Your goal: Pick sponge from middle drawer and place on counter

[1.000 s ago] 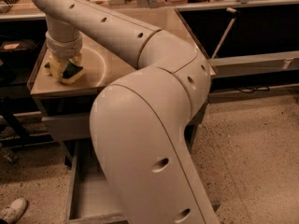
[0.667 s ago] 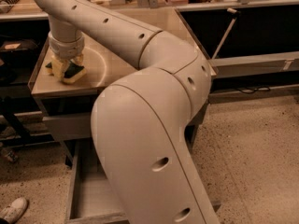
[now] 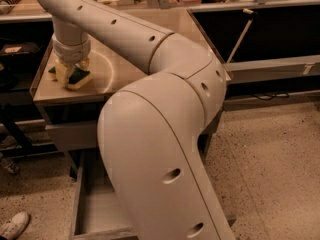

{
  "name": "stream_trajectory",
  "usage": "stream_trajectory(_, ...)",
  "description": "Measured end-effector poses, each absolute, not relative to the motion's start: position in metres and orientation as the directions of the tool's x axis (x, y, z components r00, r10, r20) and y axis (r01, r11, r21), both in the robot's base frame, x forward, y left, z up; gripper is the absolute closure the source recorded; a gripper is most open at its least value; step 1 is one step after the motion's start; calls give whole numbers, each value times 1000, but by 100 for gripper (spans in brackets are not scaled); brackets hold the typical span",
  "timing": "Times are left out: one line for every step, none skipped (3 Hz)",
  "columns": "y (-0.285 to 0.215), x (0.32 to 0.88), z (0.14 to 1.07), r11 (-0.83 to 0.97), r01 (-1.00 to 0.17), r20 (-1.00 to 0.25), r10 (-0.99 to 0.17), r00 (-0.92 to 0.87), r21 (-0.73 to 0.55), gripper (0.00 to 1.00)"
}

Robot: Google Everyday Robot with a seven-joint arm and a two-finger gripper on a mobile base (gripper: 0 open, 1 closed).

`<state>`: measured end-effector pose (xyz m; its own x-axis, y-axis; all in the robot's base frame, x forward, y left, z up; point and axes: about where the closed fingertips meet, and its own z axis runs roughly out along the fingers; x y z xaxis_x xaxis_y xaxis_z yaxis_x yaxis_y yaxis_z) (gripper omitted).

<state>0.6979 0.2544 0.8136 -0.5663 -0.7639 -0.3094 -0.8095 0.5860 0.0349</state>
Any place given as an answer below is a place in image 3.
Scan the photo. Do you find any green and yellow sponge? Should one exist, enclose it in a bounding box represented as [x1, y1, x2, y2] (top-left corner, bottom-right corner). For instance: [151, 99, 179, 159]
[48, 66, 92, 90]

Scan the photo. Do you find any open grey middle drawer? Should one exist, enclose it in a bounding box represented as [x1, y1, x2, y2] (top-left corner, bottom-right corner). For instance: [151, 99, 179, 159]
[70, 150, 235, 240]

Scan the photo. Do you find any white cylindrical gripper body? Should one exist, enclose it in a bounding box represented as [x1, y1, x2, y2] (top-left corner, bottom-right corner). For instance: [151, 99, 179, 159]
[52, 16, 91, 64]

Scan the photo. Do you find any black cable on floor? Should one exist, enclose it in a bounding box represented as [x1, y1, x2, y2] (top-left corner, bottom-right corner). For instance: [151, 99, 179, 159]
[252, 91, 290, 102]

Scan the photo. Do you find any white sneaker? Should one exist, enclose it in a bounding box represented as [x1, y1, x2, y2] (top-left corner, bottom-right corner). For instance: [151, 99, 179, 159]
[0, 211, 30, 240]

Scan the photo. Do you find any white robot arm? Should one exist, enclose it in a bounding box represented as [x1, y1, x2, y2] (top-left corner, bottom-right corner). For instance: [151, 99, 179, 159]
[37, 0, 235, 240]

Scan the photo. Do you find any grey low shelf beam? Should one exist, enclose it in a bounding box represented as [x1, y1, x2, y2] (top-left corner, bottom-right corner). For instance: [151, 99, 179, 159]
[225, 55, 320, 84]

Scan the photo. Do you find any grey top drawer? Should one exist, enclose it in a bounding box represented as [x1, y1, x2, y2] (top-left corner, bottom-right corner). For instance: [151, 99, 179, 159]
[45, 121, 97, 151]

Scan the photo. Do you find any black bag on shelf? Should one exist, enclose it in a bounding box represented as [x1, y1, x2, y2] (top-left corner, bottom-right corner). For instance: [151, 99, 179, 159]
[0, 42, 41, 72]

